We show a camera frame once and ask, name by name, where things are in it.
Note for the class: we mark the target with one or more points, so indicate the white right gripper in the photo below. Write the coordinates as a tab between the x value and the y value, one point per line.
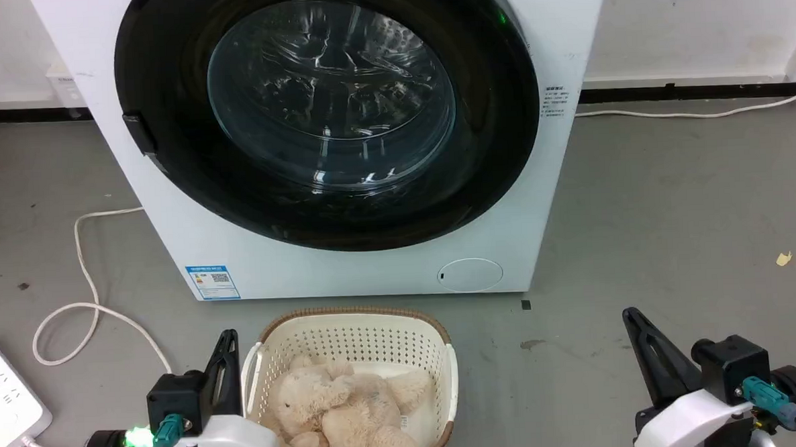
696	425

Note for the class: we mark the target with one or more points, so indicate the white front-load washing machine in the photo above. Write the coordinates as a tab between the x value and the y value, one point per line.
346	273

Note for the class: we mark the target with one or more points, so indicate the round black glass washer door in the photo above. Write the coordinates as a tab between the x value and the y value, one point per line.
495	145

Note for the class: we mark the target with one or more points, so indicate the blue energy label sticker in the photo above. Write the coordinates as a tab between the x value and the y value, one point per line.
212	282

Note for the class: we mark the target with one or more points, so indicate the beige plush teddy bear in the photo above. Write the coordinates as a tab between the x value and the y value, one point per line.
339	414

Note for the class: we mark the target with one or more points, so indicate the cream perforated laundry basket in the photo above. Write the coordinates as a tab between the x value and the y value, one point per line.
349	336

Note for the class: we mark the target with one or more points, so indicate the yellow paper scrap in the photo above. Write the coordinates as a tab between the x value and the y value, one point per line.
784	258

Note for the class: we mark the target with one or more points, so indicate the round white filter cover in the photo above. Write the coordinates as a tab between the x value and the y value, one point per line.
470	275

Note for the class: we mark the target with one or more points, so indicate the white power strip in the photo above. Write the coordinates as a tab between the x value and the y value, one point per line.
3	402

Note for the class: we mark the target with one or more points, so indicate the small printed text sticker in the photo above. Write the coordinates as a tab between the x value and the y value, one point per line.
554	102

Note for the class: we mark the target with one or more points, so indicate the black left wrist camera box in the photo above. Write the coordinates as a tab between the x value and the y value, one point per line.
176	398

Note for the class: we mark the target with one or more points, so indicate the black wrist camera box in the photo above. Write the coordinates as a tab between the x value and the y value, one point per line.
176	398
730	367

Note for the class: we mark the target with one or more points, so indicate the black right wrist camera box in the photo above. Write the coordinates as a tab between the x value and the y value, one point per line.
730	367

